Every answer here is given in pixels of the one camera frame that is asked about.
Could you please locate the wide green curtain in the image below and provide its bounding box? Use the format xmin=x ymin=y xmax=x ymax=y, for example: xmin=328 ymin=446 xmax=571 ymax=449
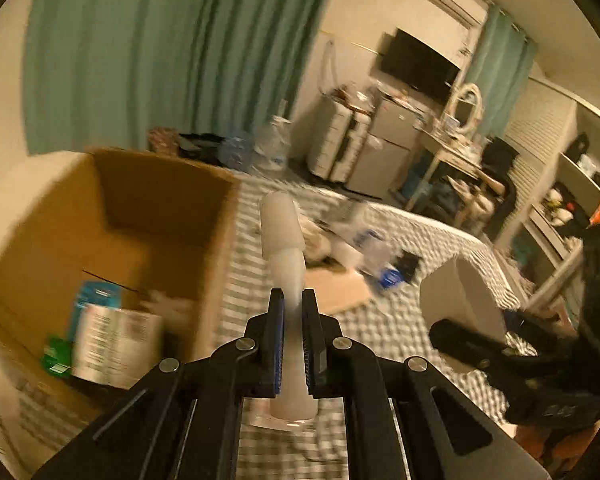
xmin=22 ymin=0 xmax=343 ymax=158

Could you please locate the black bag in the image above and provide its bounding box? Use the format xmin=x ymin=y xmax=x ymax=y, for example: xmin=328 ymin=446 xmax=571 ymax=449
xmin=177 ymin=132 xmax=226 ymax=163

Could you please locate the white hair dryer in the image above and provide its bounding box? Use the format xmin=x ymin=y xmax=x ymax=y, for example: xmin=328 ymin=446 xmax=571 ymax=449
xmin=420 ymin=255 xmax=507 ymax=376

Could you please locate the white open shelf unit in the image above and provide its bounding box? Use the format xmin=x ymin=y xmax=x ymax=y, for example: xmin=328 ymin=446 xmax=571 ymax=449
xmin=495 ymin=77 xmax=600 ymax=311

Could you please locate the wall cable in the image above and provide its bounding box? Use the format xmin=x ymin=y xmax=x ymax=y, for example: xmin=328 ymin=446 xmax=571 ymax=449
xmin=324 ymin=40 xmax=342 ymax=95

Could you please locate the white oval mirror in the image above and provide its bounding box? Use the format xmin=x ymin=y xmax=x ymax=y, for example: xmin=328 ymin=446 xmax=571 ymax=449
xmin=445 ymin=82 xmax=482 ymax=136

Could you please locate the brown cardboard box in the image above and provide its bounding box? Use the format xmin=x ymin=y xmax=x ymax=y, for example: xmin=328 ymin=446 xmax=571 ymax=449
xmin=0 ymin=147 xmax=243 ymax=441

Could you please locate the black chair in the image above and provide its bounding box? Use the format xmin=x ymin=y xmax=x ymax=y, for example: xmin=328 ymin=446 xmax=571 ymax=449
xmin=480 ymin=137 xmax=522 ymax=241

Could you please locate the white plastic bottle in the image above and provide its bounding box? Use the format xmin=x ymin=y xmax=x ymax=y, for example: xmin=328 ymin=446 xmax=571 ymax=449
xmin=259 ymin=191 xmax=317 ymax=422

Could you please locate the checkered bed sheet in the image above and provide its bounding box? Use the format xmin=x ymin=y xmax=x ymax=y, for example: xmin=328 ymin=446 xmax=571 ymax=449
xmin=0 ymin=175 xmax=536 ymax=480

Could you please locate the small blue packet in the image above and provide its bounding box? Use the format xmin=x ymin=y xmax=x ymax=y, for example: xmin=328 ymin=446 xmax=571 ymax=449
xmin=379 ymin=267 xmax=407 ymax=290

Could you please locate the flat cardboard piece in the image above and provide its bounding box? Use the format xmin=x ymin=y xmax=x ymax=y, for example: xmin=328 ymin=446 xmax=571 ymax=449
xmin=305 ymin=265 xmax=373 ymax=317

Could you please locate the black wall television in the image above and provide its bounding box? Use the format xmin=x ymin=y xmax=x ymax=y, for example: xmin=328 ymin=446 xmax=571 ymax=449
xmin=378 ymin=28 xmax=463 ymax=104

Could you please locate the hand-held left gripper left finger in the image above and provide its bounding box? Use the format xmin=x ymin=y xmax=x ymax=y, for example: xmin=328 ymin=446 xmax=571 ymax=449
xmin=32 ymin=287 xmax=286 ymax=480

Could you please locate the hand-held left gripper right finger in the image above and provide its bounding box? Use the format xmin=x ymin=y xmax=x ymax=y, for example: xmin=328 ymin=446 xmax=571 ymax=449
xmin=302 ymin=287 xmax=553 ymax=480

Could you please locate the small black packet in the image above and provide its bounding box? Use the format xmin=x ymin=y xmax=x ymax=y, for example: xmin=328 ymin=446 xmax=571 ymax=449
xmin=397 ymin=254 xmax=422 ymax=282

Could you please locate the green packet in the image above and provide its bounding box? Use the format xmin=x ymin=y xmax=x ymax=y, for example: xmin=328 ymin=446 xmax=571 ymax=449
xmin=41 ymin=336 xmax=76 ymax=377

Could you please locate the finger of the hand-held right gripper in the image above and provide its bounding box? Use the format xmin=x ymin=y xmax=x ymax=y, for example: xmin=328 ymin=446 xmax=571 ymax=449
xmin=428 ymin=319 xmax=513 ymax=373
xmin=502 ymin=309 xmax=581 ymax=346

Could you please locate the white dressing desk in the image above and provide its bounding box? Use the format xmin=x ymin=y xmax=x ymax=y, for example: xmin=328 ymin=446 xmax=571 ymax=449
xmin=405 ymin=127 xmax=506 ymax=231

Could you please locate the white suitcase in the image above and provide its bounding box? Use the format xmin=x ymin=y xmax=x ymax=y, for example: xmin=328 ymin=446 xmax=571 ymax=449
xmin=307 ymin=95 xmax=356 ymax=182

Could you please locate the clear water bottle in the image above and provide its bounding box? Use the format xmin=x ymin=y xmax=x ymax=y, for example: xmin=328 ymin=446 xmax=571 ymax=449
xmin=252 ymin=115 xmax=293 ymax=171

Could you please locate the pack of water bottles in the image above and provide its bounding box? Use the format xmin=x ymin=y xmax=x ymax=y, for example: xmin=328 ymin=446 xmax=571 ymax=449
xmin=220 ymin=132 xmax=256 ymax=168

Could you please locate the grey small fridge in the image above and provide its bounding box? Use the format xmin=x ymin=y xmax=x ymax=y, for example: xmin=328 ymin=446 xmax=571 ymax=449
xmin=347 ymin=95 xmax=427 ymax=200

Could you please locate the white paper packet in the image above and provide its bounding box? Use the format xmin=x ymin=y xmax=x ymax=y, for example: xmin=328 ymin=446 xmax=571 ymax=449
xmin=72 ymin=305 xmax=163 ymax=390

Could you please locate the narrow green curtain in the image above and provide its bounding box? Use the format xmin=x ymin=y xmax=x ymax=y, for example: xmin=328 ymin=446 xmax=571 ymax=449
xmin=465 ymin=5 xmax=538 ymax=139

